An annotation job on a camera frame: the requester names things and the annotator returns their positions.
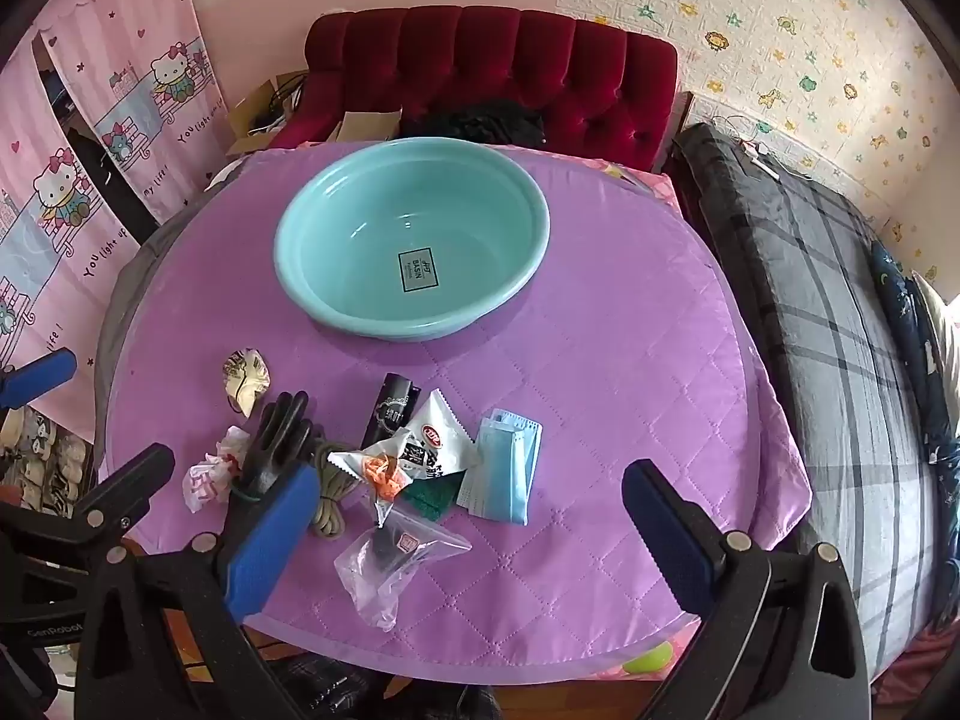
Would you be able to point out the white snack packet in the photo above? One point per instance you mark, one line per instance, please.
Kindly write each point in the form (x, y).
(439, 427)

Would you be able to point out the beige powder packet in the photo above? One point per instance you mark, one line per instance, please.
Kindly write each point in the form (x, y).
(244, 382)

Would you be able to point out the white red wrapper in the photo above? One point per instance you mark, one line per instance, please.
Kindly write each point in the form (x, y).
(214, 469)

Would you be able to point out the white pillow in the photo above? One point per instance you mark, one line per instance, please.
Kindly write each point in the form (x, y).
(941, 330)

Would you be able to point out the clear plastic bag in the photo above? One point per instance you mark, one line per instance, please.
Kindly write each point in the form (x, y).
(397, 562)

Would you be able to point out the red tufted velvet sofa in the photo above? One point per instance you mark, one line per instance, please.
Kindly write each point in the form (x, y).
(487, 52)

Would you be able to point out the bed with grey plaid cover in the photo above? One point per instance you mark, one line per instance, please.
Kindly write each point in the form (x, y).
(825, 315)

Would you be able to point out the teal plastic basin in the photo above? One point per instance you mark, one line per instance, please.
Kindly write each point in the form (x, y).
(412, 217)

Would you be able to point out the yellow-green tennis ball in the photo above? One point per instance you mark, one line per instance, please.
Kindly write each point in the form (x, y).
(649, 660)

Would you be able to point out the black cloth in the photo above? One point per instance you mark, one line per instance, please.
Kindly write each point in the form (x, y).
(281, 435)

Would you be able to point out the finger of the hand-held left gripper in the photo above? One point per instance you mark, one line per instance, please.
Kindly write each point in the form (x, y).
(127, 481)
(37, 379)

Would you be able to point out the dark blue star pillow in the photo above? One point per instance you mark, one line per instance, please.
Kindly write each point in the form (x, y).
(911, 330)

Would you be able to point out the black clothing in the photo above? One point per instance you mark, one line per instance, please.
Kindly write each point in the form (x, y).
(472, 124)

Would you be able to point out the purple quilted mat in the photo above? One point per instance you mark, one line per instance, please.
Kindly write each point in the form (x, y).
(600, 360)

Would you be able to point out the flat cardboard piece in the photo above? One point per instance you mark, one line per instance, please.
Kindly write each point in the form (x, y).
(367, 126)

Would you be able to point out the open cardboard box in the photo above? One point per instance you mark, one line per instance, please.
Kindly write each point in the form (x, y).
(255, 116)

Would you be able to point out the pink cartoon curtain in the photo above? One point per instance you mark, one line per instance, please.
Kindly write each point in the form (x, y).
(142, 52)
(45, 240)

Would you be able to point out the black bag roll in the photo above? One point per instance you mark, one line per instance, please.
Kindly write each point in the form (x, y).
(390, 412)

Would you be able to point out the pink printed tablecloth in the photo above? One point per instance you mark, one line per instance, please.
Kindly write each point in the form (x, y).
(660, 184)

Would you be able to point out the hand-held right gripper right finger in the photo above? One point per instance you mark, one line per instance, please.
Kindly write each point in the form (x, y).
(667, 532)

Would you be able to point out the blue face mask packet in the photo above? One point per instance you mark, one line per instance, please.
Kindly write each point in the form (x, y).
(502, 472)

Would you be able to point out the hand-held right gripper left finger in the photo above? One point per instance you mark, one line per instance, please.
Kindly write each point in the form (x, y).
(270, 532)

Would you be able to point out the green scouring pad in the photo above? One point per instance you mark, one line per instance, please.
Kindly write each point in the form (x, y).
(433, 499)

